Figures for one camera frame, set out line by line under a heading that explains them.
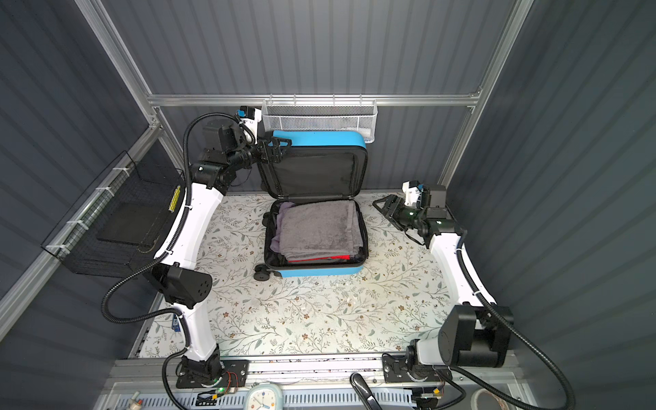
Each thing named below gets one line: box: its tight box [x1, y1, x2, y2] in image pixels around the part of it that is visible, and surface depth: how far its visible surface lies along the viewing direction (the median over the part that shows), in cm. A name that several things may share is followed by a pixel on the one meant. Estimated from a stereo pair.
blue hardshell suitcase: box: [253, 129, 370, 282], surface depth 93 cm
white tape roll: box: [470, 388, 510, 410], surface depth 69 cm
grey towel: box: [280, 199, 364, 262], surface depth 92 cm
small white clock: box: [243, 381, 284, 410], surface depth 69 cm
